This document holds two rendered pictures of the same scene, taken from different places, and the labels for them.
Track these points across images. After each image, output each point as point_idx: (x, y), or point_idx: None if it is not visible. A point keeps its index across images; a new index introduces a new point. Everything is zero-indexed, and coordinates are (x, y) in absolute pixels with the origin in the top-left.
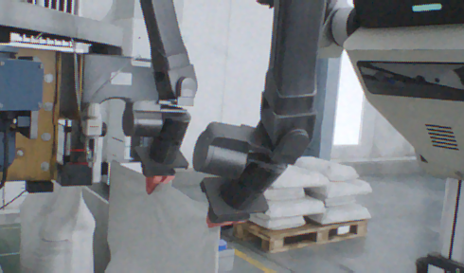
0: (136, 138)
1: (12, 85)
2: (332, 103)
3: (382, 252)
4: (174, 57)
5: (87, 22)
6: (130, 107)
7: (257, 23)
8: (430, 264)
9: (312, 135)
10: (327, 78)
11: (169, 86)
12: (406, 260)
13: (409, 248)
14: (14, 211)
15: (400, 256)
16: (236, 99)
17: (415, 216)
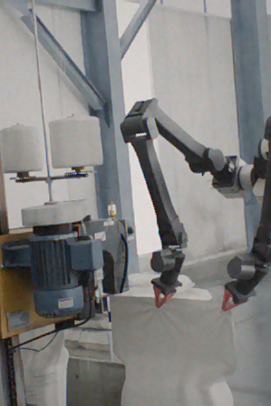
0: (110, 277)
1: (96, 256)
2: (130, 206)
3: (239, 361)
4: (174, 221)
5: (85, 203)
6: (158, 255)
7: (24, 123)
8: None
9: None
10: (118, 176)
11: (174, 238)
12: (267, 362)
13: (266, 351)
14: None
15: (259, 360)
16: (16, 221)
17: (256, 318)
